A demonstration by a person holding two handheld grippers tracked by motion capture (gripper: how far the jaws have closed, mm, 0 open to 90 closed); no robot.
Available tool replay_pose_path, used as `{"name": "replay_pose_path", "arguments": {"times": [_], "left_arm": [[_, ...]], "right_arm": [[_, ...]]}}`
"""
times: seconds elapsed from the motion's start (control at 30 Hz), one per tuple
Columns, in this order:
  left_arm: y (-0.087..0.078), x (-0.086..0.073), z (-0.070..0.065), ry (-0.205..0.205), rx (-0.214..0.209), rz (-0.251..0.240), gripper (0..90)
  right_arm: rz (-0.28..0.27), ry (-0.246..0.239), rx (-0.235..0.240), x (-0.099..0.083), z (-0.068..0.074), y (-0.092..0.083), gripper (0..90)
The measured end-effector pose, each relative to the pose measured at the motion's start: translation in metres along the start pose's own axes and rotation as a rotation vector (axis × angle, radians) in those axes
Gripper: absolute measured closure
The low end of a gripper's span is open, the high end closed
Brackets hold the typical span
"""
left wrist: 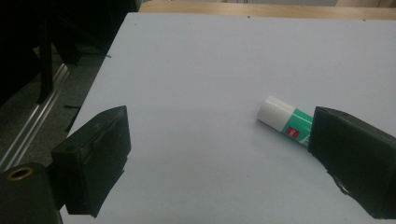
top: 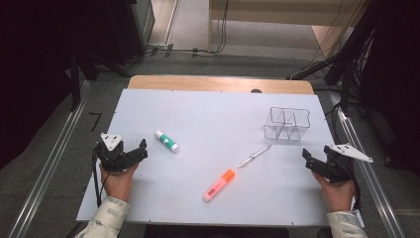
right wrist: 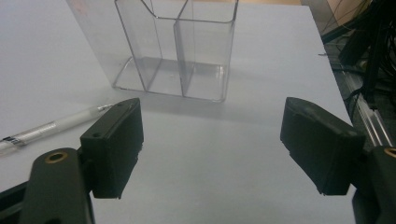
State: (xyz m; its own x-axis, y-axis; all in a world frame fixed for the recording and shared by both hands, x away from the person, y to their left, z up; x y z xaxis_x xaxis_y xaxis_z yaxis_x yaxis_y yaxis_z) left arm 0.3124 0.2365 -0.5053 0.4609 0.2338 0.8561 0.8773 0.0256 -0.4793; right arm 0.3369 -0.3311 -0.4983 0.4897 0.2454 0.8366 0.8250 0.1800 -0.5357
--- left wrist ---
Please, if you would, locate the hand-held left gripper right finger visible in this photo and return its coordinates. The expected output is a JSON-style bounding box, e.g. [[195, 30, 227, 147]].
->
[[307, 105, 396, 220]]

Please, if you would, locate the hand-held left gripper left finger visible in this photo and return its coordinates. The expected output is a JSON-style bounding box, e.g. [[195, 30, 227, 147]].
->
[[50, 105, 133, 218]]

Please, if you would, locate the green and white glue stick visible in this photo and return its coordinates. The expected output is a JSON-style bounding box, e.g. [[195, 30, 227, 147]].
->
[[256, 95, 314, 148]]

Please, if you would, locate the black metal stand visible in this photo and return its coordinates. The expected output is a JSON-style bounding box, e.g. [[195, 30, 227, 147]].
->
[[36, 12, 54, 105]]

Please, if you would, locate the aluminium floor rail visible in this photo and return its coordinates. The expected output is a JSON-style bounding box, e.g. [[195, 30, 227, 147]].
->
[[0, 63, 70, 172]]

